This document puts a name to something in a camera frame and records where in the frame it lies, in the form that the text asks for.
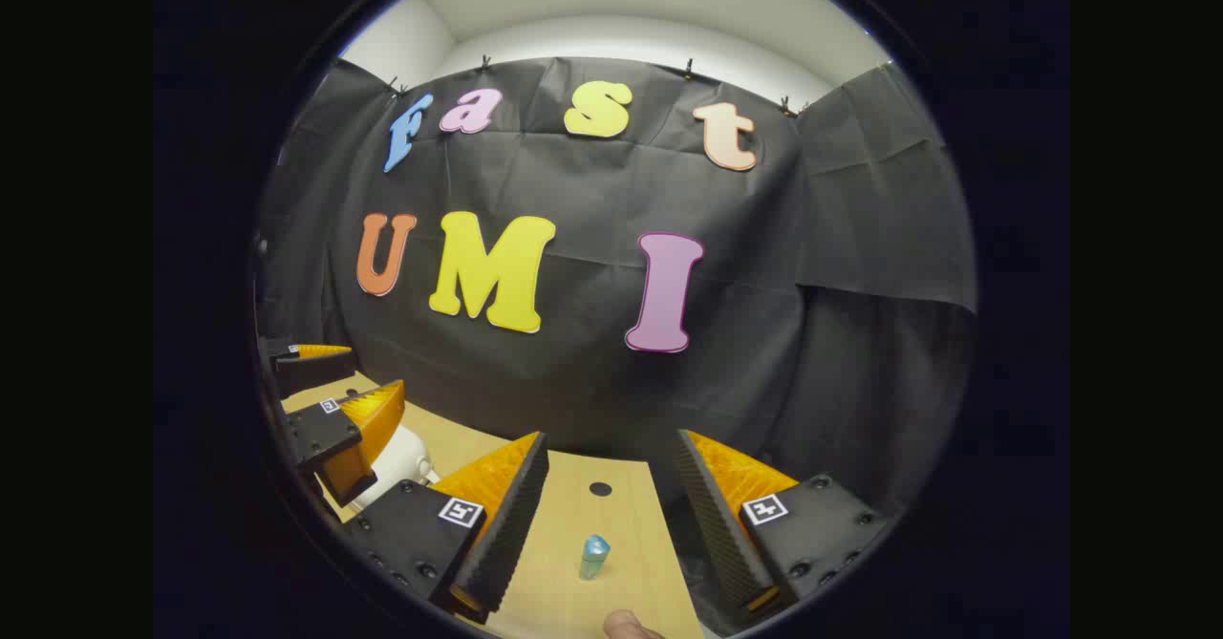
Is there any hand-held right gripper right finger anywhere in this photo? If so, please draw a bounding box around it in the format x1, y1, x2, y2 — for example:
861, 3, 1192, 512
676, 429, 896, 626

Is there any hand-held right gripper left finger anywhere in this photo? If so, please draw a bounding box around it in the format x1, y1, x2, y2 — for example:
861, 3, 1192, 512
342, 431, 551, 626

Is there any white suitcase with grey lining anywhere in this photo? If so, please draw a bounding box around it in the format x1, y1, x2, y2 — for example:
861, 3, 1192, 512
346, 424, 442, 516

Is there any blue-green skin care bottle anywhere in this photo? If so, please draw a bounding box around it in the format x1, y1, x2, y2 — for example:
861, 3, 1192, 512
578, 534, 612, 583

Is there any black backdrop cloth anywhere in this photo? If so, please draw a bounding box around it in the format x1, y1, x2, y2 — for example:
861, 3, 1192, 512
253, 54, 978, 525

